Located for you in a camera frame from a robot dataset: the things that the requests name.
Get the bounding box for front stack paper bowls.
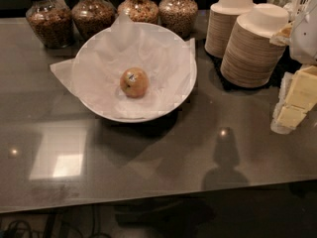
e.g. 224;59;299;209
220;3;288;88

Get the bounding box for glass jar dark cereal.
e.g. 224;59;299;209
26;0;73;49

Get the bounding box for red yellow apple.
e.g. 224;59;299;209
120;67;150;98

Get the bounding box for stack paper bowls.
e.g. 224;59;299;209
205;0;255;59
220;3;288;88

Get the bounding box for glass jar mixed cereal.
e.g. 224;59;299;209
118;0;159;24

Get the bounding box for black tray under bowls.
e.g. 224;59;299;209
207;48;301;92

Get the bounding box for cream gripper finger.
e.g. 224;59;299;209
270;64;317;134
269;22;293;47

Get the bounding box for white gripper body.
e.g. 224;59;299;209
289;0;317;64

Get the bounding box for white paper liner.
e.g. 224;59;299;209
50;11;197;120

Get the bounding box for glass jar light cereal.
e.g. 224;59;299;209
158;0;198;38

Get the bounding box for white bowl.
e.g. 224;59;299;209
70;21;198;124

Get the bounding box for glass jar brown cereal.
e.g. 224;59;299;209
71;0;116;40

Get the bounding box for rear stack paper bowls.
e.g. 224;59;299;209
205;0;255;59

